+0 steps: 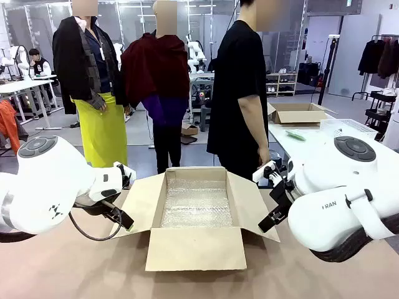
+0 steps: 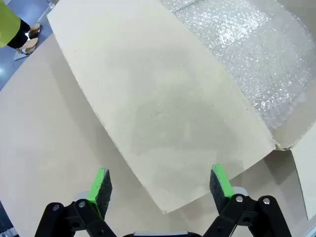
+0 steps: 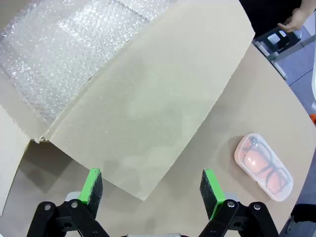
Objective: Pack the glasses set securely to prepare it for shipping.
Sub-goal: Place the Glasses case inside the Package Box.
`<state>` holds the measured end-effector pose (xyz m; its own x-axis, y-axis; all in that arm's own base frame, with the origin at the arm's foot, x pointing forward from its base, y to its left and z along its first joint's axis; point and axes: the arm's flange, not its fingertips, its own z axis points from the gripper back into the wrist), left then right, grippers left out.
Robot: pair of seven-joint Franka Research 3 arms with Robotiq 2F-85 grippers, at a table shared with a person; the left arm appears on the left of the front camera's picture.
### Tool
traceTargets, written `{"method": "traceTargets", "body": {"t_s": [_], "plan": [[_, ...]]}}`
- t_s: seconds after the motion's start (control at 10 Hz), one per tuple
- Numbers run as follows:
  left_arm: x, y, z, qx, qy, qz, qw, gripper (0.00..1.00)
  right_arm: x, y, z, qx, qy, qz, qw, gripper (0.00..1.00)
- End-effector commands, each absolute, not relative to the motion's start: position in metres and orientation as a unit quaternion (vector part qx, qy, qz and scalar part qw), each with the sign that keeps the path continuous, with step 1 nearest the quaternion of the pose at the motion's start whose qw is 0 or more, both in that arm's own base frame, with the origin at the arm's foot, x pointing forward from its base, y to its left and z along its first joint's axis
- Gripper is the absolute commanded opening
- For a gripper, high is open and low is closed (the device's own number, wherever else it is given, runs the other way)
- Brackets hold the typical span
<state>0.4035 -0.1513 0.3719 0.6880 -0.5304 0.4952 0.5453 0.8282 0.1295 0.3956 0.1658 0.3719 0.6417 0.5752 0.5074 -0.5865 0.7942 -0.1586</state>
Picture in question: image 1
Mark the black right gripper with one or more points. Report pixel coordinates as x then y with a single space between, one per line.
283 194

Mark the person's left hand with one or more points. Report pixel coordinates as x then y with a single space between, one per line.
264 157

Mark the seated person in varsity jacket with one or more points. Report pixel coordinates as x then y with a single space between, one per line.
40 67

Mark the small green packet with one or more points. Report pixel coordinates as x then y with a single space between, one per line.
295 135

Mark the grey stool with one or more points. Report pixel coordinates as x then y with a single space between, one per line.
204 117

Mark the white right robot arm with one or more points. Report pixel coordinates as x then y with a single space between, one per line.
336 202

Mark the mannequin maroon shawl purple top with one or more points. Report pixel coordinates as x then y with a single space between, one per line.
162 81

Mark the black tripod stand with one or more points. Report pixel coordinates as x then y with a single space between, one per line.
328 68

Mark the black bag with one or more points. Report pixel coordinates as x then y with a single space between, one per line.
309 74

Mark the person's left forearm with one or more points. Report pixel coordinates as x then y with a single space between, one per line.
252 118

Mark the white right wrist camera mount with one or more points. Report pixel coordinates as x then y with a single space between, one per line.
265 174

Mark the wooden shoe rack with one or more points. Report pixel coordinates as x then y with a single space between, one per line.
281 83

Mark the small open cardboard box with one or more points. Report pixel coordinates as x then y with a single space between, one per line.
296 113

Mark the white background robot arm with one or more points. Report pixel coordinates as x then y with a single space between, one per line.
195 54

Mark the white plastic mesh basket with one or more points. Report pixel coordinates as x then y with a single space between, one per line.
349 127

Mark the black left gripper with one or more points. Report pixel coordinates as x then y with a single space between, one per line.
90 207

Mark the clear bubble wrap sheet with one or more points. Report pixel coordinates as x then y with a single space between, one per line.
196 205

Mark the black utility cart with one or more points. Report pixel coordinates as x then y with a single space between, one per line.
378 109

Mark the white background desk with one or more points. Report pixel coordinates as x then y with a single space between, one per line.
22 85

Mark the mannequin black jacket yellow skirt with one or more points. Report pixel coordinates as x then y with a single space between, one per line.
90 93

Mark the clothes rack with dark garments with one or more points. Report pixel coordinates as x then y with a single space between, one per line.
380 57

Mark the white side table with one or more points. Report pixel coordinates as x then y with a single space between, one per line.
299 137

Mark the orange cloth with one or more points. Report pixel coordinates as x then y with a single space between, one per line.
7 123

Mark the cardboard box on floor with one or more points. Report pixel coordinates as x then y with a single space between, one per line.
189 129

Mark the open brown cardboard box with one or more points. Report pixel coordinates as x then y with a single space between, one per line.
196 249

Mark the person in black shirt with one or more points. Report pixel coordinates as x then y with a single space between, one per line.
240 93

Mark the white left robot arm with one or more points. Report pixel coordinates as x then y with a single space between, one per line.
46 187

